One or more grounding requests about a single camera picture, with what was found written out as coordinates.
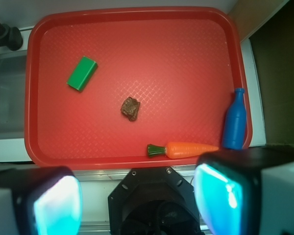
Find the blue toy bottle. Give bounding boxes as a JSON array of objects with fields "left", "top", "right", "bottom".
[{"left": 222, "top": 88, "right": 246, "bottom": 150}]

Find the orange toy carrot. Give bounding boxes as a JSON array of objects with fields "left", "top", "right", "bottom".
[{"left": 147, "top": 142, "right": 219, "bottom": 159}]

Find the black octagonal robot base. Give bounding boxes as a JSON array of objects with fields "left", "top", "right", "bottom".
[{"left": 107, "top": 167, "right": 204, "bottom": 235}]

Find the brown rock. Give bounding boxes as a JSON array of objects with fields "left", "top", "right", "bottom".
[{"left": 121, "top": 97, "right": 141, "bottom": 121}]

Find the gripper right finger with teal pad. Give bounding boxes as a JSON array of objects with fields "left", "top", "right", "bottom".
[{"left": 194, "top": 147, "right": 294, "bottom": 235}]

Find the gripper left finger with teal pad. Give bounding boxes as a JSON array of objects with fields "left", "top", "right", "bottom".
[{"left": 0, "top": 166, "right": 82, "bottom": 235}]

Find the green rectangular block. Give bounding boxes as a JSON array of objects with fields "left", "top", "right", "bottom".
[{"left": 67, "top": 56, "right": 98, "bottom": 92}]

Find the metal sink basin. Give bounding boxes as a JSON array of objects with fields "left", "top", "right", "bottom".
[{"left": 0, "top": 55, "right": 26, "bottom": 140}]

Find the red plastic tray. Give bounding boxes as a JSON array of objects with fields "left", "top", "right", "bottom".
[{"left": 24, "top": 7, "right": 246, "bottom": 170}]

